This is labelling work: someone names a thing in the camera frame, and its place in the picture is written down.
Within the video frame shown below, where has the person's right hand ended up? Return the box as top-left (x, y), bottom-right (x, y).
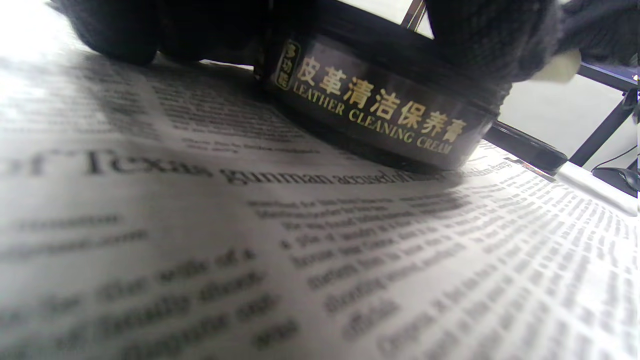
top-left (559, 0), bottom-right (640, 67)

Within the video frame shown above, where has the person's left hand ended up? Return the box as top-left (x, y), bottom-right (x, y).
top-left (49, 0), bottom-right (562, 97)

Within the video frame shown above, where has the black cream tin lid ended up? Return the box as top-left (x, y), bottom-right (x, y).
top-left (484, 121), bottom-right (569, 177)

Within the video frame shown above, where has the black leather care cream tin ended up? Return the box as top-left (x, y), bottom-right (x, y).
top-left (254, 20), bottom-right (502, 172)

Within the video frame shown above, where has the black computer mouse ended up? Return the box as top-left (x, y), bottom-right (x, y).
top-left (592, 166), bottom-right (640, 197)

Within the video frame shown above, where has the newspaper sheet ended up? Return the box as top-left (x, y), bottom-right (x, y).
top-left (0, 50), bottom-right (640, 360)

